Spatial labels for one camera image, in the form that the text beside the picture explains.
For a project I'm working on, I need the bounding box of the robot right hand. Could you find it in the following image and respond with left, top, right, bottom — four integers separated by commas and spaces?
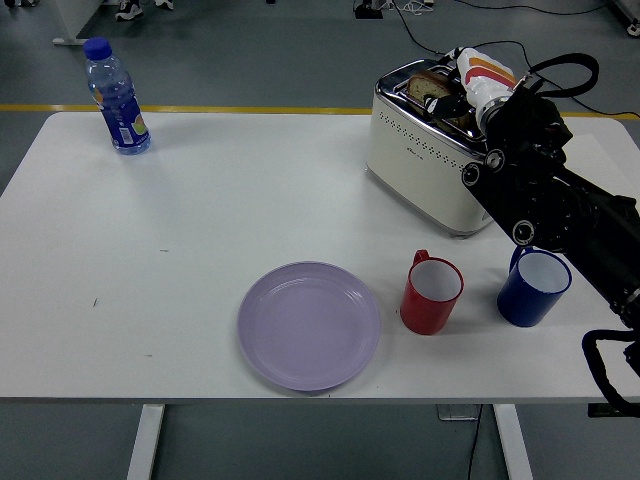
423, 45, 519, 124

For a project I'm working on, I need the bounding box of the bread slice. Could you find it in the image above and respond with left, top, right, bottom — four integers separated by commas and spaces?
405, 69, 476, 131

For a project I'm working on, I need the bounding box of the cream and chrome toaster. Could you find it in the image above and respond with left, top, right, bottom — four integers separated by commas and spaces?
364, 58, 496, 240

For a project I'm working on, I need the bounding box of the lilac round plate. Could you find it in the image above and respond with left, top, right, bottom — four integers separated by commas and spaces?
236, 260, 382, 393

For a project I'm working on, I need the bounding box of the black stand base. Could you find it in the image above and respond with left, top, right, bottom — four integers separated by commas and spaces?
352, 0, 385, 21

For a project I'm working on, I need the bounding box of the white paper sheet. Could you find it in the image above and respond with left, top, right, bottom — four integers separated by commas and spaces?
559, 130, 640, 201

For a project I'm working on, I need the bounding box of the blue enamel mug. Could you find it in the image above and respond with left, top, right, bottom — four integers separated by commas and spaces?
495, 247, 573, 329

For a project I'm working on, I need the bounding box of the red enamel mug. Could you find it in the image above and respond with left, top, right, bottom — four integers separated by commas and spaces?
399, 248, 465, 337

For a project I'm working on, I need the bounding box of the clear water bottle blue label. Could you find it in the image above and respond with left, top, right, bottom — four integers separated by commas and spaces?
82, 37, 153, 156

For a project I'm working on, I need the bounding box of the white table leg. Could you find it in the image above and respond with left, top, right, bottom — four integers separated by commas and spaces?
125, 403, 166, 480
492, 403, 535, 480

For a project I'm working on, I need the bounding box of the white desk foot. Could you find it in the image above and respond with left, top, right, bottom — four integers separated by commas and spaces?
52, 0, 101, 48

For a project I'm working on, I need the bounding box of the long black floor cable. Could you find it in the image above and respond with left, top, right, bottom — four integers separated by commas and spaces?
394, 0, 640, 121

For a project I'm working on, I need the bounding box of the thin black floor cable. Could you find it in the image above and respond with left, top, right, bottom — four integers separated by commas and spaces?
449, 0, 617, 16

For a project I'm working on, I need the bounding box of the white wire bundle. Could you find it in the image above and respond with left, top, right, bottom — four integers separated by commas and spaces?
397, 0, 436, 16

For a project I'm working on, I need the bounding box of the grey desk frame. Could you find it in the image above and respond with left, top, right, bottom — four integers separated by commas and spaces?
613, 0, 640, 36

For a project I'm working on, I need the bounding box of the clear plastic bracket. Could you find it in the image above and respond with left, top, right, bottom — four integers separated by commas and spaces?
436, 403, 482, 422

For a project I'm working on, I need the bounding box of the black cable under table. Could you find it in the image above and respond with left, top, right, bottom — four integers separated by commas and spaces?
467, 404, 484, 480

